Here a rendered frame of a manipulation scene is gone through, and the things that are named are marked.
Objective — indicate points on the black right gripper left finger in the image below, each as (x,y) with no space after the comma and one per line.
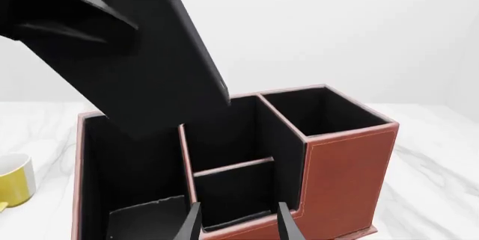
(191,224)

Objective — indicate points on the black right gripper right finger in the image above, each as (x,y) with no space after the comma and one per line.
(289,226)

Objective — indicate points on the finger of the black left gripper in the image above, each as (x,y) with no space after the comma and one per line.
(75,13)

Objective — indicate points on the black book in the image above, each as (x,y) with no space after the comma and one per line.
(149,69)

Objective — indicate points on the red-brown desk caddy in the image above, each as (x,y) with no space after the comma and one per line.
(348,172)

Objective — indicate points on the white and yellow mug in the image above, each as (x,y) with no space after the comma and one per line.
(16,178)

